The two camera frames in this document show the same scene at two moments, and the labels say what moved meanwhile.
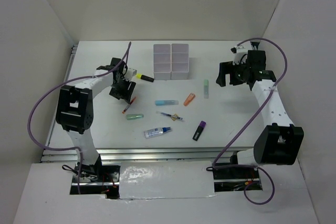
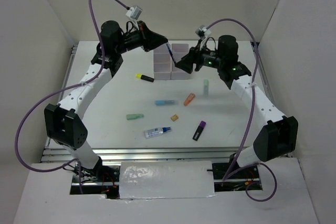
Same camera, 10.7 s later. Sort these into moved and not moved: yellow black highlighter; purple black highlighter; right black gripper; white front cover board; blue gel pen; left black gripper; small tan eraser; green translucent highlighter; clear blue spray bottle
Moved: right black gripper; blue gel pen; left black gripper
Not moved: clear blue spray bottle; small tan eraser; white front cover board; purple black highlighter; yellow black highlighter; green translucent highlighter
